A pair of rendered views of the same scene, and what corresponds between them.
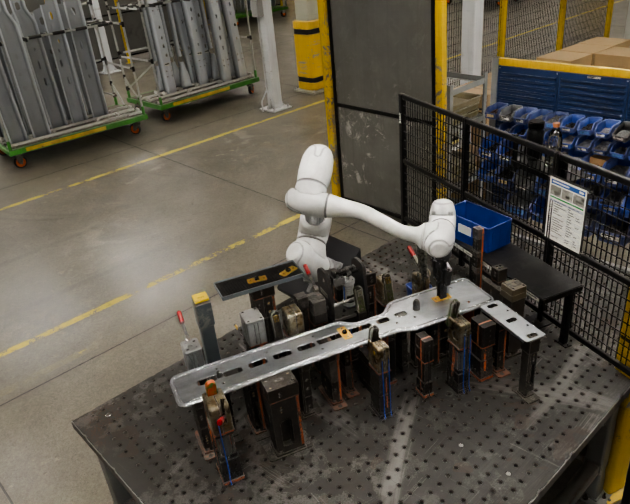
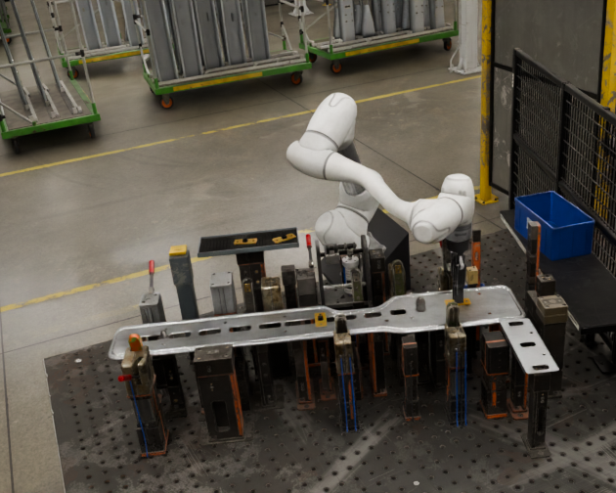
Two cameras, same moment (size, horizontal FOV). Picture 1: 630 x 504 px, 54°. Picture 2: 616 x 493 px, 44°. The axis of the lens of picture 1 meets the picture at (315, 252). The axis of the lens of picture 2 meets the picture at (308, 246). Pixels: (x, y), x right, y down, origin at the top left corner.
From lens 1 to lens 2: 0.85 m
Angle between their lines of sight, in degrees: 19
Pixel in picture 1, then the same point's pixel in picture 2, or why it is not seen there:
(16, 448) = (36, 386)
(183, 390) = (121, 342)
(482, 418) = (462, 460)
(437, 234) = (425, 213)
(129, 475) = (62, 423)
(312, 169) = (321, 120)
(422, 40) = not seen: outside the picture
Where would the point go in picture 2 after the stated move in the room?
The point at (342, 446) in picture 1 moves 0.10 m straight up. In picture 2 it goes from (283, 449) to (279, 425)
